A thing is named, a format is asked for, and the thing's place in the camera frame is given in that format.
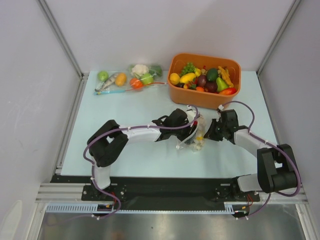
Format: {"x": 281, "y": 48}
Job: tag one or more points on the yellow fake pear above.
{"x": 174, "y": 78}

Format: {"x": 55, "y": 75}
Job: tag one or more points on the fake purple passion fruit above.
{"x": 201, "y": 80}

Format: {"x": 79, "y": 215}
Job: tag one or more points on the clear zip top bag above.
{"x": 194, "y": 144}

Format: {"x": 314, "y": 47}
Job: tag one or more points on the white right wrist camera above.
{"x": 220, "y": 108}

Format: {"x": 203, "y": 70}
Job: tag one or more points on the red-zip bag with vegetables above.
{"x": 158, "y": 82}

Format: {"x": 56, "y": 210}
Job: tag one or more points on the fake green avocado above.
{"x": 212, "y": 74}

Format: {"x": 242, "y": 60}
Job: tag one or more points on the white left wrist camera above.
{"x": 192, "y": 113}

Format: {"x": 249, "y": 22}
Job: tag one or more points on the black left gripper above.
{"x": 188, "y": 128}

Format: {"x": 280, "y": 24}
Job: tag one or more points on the orange plastic bin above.
{"x": 192, "y": 94}

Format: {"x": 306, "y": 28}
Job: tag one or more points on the fake red orange mango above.
{"x": 228, "y": 91}

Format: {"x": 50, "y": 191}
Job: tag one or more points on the fake orange ginger root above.
{"x": 225, "y": 76}

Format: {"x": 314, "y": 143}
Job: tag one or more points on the fake green pear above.
{"x": 221, "y": 84}

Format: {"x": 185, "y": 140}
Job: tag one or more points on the fake green grapes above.
{"x": 188, "y": 68}

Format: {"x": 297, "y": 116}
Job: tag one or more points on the blue-zip bag with fish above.
{"x": 113, "y": 89}

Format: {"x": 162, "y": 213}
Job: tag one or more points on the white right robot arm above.
{"x": 276, "y": 166}

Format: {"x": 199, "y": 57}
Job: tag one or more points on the fake dark plum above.
{"x": 211, "y": 87}

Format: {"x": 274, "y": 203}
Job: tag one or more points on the fake white cauliflower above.
{"x": 139, "y": 70}

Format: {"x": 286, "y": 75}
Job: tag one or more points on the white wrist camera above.
{"x": 220, "y": 108}
{"x": 192, "y": 113}

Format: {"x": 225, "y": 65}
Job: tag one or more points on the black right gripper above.
{"x": 216, "y": 129}

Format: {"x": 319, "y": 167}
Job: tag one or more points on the fake grey fish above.
{"x": 107, "y": 83}

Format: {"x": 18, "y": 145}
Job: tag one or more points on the fake yellow mango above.
{"x": 189, "y": 77}

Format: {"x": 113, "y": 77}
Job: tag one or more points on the fake green broccoli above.
{"x": 156, "y": 70}

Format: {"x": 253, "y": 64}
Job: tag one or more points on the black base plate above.
{"x": 164, "y": 194}

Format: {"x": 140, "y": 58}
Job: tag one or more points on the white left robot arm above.
{"x": 106, "y": 144}

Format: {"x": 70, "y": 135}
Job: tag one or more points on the green fake apple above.
{"x": 102, "y": 76}

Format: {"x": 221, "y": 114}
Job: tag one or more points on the fake green lime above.
{"x": 147, "y": 79}

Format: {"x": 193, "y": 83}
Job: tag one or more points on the fake orange tomato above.
{"x": 135, "y": 83}

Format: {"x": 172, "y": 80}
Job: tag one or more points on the fake brown potato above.
{"x": 121, "y": 79}

